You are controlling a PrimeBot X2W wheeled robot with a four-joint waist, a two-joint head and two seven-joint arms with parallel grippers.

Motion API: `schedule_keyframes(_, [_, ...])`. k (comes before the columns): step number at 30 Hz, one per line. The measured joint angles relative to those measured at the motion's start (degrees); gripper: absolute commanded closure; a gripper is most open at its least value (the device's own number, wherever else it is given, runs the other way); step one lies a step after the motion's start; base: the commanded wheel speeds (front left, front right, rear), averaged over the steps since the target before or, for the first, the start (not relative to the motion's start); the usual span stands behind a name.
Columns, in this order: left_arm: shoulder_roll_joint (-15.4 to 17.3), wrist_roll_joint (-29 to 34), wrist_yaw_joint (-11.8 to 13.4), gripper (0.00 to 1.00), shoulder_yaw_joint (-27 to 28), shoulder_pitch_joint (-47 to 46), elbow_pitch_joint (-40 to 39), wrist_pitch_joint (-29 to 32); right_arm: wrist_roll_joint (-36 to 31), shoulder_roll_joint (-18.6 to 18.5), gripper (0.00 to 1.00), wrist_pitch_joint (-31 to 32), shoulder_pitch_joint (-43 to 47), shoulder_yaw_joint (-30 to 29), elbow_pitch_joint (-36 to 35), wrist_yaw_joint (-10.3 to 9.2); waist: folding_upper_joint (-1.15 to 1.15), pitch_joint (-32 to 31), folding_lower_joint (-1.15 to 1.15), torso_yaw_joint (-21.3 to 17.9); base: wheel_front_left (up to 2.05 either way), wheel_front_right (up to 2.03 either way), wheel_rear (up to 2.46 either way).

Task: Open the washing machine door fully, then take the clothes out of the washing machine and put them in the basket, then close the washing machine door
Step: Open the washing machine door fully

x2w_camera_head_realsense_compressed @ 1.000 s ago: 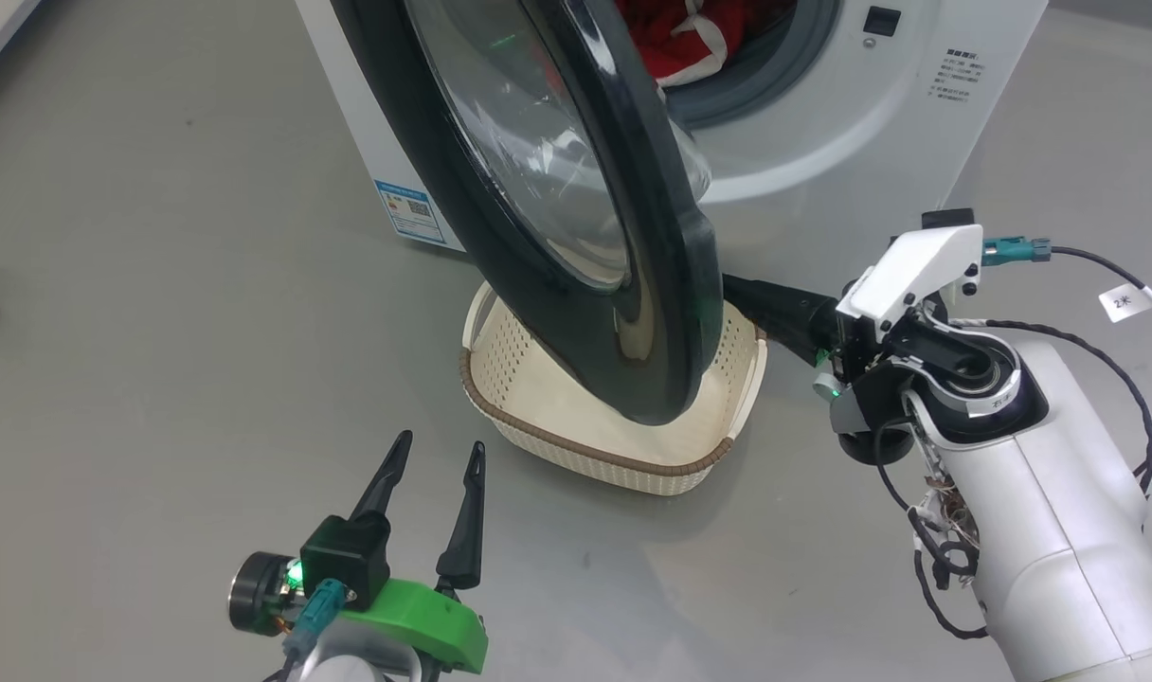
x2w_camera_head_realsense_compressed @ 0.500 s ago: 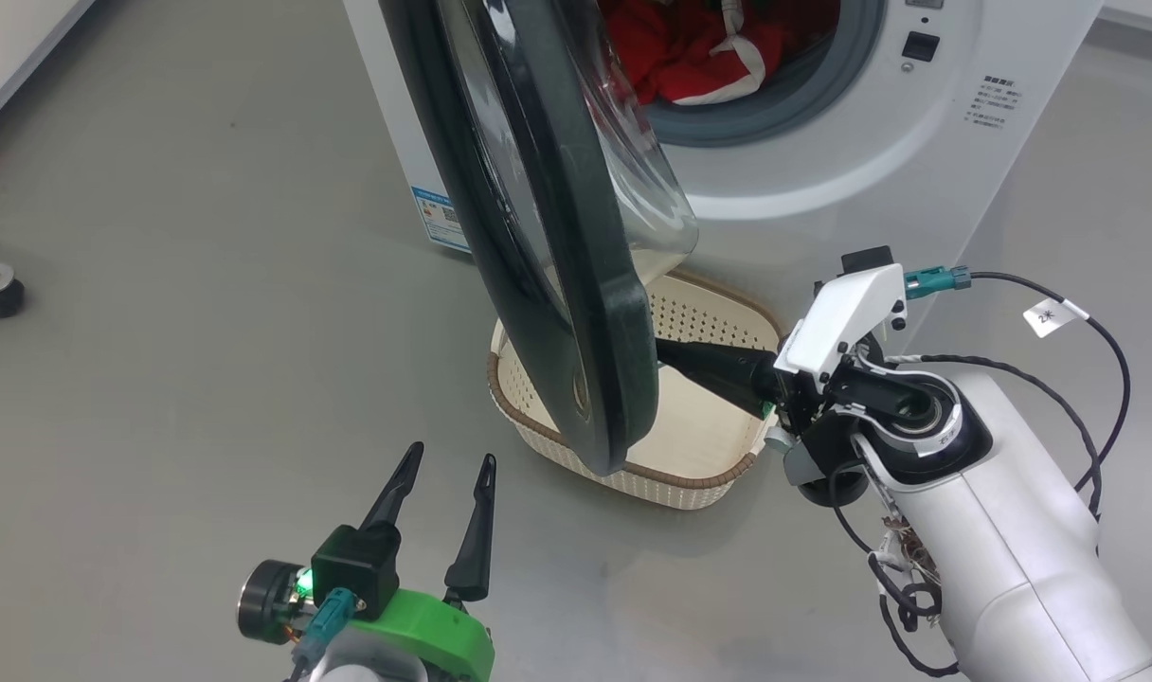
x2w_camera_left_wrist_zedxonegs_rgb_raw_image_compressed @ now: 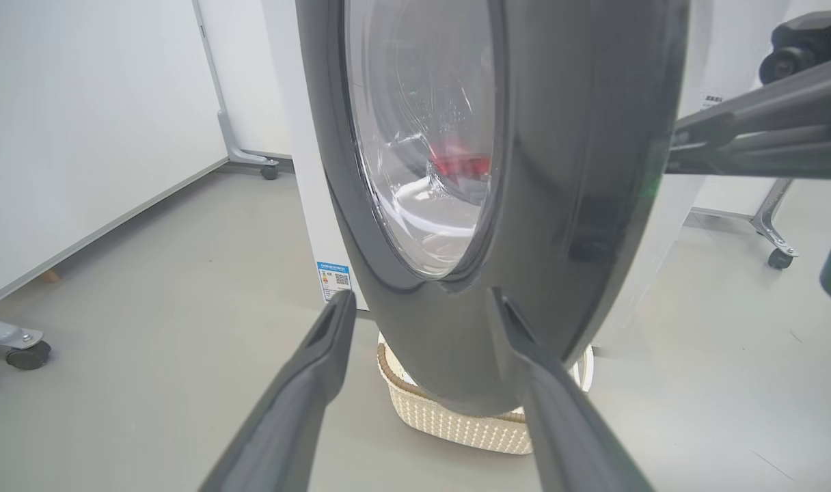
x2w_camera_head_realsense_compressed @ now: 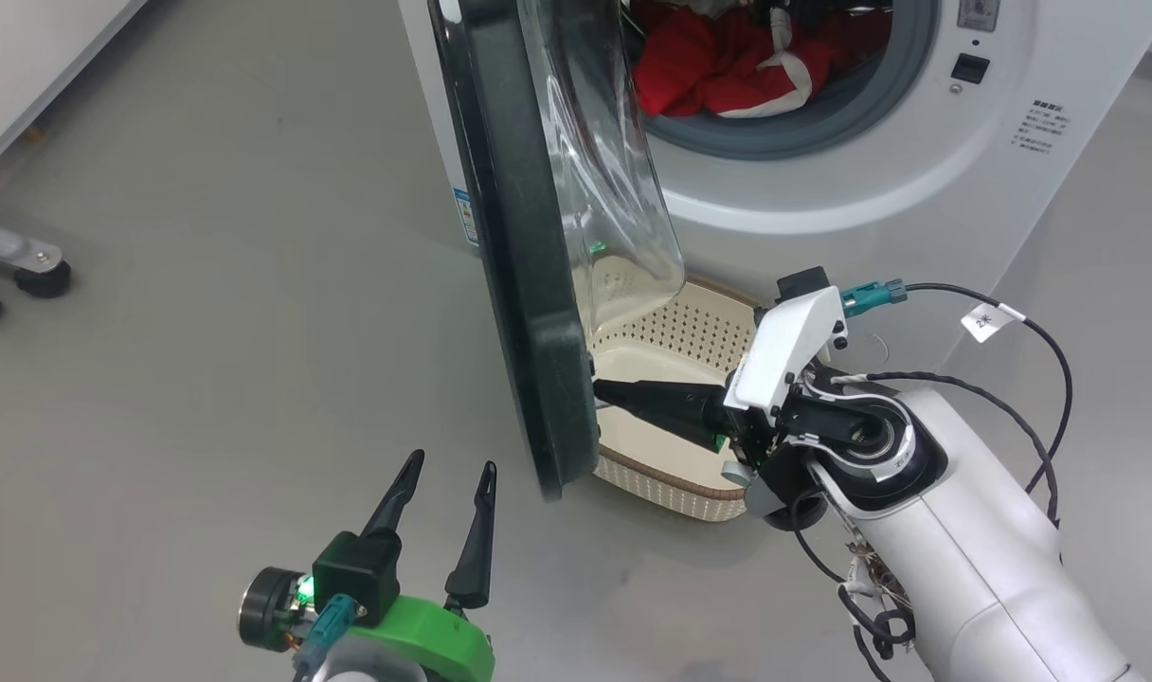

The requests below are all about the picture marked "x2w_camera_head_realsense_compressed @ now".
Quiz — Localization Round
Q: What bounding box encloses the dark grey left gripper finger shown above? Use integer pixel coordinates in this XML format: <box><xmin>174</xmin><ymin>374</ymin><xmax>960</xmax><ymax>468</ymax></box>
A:
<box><xmin>443</xmin><ymin>460</ymin><xmax>498</xmax><ymax>611</ymax></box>
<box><xmin>361</xmin><ymin>449</ymin><xmax>426</xmax><ymax>541</ymax></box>

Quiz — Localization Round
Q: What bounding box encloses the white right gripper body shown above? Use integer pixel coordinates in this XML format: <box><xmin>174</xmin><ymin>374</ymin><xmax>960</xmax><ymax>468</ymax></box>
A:
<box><xmin>725</xmin><ymin>289</ymin><xmax>848</xmax><ymax>471</ymax></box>

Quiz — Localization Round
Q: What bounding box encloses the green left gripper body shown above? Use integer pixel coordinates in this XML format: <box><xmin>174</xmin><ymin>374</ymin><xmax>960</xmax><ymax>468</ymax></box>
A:
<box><xmin>344</xmin><ymin>595</ymin><xmax>497</xmax><ymax>682</ymax></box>

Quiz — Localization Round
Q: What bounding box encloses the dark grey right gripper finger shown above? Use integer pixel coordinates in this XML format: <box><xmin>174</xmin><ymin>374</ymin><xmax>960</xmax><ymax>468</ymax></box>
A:
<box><xmin>633</xmin><ymin>408</ymin><xmax>729</xmax><ymax>452</ymax></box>
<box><xmin>593</xmin><ymin>379</ymin><xmax>729</xmax><ymax>420</ymax></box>

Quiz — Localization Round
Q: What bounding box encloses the washing machine glass door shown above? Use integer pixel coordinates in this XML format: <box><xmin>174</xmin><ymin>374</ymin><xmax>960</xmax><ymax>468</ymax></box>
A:
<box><xmin>427</xmin><ymin>0</ymin><xmax>686</xmax><ymax>501</ymax></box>

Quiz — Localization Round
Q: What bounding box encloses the red jersey wide white band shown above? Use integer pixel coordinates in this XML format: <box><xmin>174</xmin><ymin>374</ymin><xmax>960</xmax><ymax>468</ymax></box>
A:
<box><xmin>690</xmin><ymin>5</ymin><xmax>894</xmax><ymax>119</ymax></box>

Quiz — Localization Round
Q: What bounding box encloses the cream perforated basket brown rim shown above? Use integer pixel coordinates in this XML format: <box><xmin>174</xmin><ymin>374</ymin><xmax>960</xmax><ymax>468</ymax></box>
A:
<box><xmin>590</xmin><ymin>256</ymin><xmax>766</xmax><ymax>522</ymax></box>

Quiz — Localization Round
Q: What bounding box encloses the left gripper black motor cylinder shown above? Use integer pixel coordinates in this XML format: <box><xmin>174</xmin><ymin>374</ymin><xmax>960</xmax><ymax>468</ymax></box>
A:
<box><xmin>238</xmin><ymin>566</ymin><xmax>314</xmax><ymax>651</ymax></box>

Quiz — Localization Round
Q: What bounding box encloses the white front-load washing machine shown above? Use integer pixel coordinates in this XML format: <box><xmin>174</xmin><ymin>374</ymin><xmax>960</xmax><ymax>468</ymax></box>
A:
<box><xmin>398</xmin><ymin>0</ymin><xmax>1152</xmax><ymax>399</ymax></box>

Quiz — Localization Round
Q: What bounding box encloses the blue energy label sticker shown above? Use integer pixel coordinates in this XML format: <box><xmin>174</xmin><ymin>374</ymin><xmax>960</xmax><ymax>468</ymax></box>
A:
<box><xmin>453</xmin><ymin>188</ymin><xmax>480</xmax><ymax>249</ymax></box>

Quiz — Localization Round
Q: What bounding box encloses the small printed warning label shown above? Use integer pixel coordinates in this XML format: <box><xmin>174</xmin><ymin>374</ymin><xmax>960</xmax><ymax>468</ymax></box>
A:
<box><xmin>1012</xmin><ymin>99</ymin><xmax>1070</xmax><ymax>157</ymax></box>

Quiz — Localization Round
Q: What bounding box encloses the grey metal cabinet leg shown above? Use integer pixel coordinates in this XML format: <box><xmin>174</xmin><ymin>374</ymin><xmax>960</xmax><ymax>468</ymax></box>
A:
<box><xmin>0</xmin><ymin>218</ymin><xmax>65</xmax><ymax>278</ymax></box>

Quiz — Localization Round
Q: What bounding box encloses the white cabinet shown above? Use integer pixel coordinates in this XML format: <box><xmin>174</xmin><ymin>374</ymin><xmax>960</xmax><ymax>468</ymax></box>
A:
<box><xmin>0</xmin><ymin>0</ymin><xmax>148</xmax><ymax>186</ymax></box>

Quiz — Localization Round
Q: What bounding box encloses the black cable teal connector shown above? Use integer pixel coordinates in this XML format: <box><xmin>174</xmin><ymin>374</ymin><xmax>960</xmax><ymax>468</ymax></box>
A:
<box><xmin>841</xmin><ymin>279</ymin><xmax>1075</xmax><ymax>527</ymax></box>
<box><xmin>292</xmin><ymin>595</ymin><xmax>364</xmax><ymax>682</ymax></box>

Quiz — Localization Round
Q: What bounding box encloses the thin black cable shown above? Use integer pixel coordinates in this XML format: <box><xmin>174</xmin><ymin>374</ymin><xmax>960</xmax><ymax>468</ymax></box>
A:
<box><xmin>789</xmin><ymin>488</ymin><xmax>918</xmax><ymax>682</ymax></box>
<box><xmin>837</xmin><ymin>372</ymin><xmax>1060</xmax><ymax>527</ymax></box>

